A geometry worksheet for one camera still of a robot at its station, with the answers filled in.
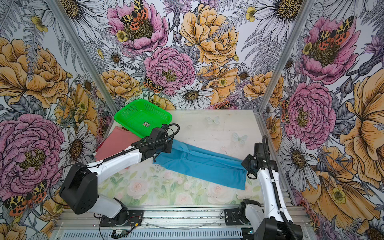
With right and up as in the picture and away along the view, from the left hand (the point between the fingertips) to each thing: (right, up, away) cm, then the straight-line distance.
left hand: (169, 147), depth 88 cm
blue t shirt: (+17, -10, +6) cm, 20 cm away
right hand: (+43, -11, -7) cm, 44 cm away
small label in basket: (-21, +13, +25) cm, 35 cm away
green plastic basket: (-26, +19, +28) cm, 43 cm away
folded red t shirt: (-35, +3, +12) cm, 37 cm away
